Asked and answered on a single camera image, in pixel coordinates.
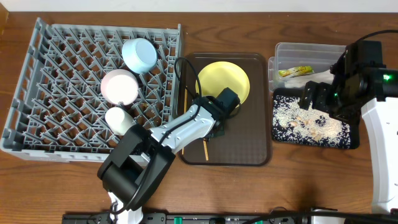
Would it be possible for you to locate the yellow plate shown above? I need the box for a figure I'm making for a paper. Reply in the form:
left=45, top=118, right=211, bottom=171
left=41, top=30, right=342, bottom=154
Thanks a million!
left=198, top=61, right=250, bottom=104

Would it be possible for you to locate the wooden chopstick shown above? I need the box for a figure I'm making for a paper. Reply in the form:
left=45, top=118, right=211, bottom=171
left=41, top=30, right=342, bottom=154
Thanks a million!
left=203, top=139, right=209, bottom=161
left=182, top=89, right=188, bottom=155

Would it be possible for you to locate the green snack wrapper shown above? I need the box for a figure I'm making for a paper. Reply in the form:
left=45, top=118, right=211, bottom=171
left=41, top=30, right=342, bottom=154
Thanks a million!
left=278, top=66, right=313, bottom=78

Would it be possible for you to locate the white napkin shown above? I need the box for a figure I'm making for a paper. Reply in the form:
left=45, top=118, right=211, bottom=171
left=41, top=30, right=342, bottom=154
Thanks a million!
left=284, top=70, right=334, bottom=88

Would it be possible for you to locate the light blue bowl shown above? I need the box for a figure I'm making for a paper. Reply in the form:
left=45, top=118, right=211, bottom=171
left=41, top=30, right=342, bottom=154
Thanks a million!
left=122, top=38, right=157, bottom=74

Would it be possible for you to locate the small white cup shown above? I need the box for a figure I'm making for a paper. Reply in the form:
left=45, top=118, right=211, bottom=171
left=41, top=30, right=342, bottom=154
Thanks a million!
left=105, top=107, right=134, bottom=136

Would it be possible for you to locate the pink cup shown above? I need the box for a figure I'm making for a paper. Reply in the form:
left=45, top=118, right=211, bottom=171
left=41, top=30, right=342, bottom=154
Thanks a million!
left=100, top=69, right=139, bottom=105

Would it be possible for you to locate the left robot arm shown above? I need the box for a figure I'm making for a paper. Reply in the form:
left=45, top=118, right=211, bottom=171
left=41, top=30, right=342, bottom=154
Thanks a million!
left=97, top=88, right=240, bottom=223

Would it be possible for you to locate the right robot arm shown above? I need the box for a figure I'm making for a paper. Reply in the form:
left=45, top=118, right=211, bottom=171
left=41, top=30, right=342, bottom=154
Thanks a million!
left=299, top=40, right=397, bottom=213

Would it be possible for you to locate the clear plastic waste bin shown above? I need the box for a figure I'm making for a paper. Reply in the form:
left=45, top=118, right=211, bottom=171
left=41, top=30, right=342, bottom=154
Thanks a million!
left=268, top=42, right=346, bottom=92

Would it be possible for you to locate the black waste tray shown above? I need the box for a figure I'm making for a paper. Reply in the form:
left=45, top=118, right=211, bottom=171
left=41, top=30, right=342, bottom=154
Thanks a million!
left=271, top=88, right=361, bottom=150

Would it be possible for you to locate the grey dishwasher rack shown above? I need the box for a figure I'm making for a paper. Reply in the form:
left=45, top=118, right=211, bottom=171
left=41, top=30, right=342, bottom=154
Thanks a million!
left=1, top=19, right=183, bottom=162

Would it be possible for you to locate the dark brown serving tray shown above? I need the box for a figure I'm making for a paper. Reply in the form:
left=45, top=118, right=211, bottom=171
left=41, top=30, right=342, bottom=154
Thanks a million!
left=179, top=53, right=272, bottom=166

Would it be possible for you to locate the pile of rice grains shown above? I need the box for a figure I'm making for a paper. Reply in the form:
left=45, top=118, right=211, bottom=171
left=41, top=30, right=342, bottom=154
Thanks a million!
left=272, top=95, right=351, bottom=147

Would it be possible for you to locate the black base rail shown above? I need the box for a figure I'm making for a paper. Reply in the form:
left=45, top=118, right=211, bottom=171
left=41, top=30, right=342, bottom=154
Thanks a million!
left=61, top=207, right=397, bottom=224

